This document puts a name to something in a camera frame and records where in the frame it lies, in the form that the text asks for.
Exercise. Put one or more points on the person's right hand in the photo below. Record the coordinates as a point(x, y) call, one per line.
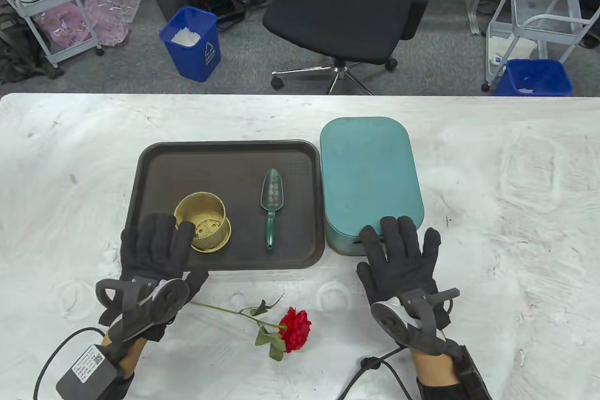
point(403, 268)

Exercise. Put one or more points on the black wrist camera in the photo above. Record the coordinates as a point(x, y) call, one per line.
point(471, 376)

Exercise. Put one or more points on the dark backpack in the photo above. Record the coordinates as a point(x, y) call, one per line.
point(18, 57)

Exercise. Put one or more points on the black office chair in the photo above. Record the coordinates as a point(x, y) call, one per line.
point(337, 15)

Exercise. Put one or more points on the teal plastic bin lid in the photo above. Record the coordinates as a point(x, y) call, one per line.
point(370, 170)

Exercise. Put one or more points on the dark brown plastic tray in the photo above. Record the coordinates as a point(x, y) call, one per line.
point(225, 170)

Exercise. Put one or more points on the gold ribbed flower pot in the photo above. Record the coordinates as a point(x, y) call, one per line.
point(211, 212)

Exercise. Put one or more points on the grey wrist camera with label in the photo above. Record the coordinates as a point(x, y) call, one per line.
point(86, 372)

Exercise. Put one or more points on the teal plastic storage bin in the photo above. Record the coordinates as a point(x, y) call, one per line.
point(342, 240)

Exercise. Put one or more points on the green garden trowel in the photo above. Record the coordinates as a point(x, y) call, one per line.
point(272, 193)

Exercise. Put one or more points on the red artificial rose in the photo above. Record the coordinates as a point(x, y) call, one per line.
point(295, 329)

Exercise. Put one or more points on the person's left hand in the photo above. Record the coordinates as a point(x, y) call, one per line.
point(154, 250)

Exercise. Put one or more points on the dark grey handheld controller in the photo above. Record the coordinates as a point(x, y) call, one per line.
point(164, 297)

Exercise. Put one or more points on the white crumpled paper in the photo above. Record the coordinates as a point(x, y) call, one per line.
point(185, 36)

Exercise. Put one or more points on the blue bin with white symbol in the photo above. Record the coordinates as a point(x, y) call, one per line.
point(192, 62)

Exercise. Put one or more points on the plain blue waste bin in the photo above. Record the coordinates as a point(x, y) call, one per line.
point(511, 86)

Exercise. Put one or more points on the pink plastic bag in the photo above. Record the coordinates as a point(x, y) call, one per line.
point(63, 27)
point(112, 15)

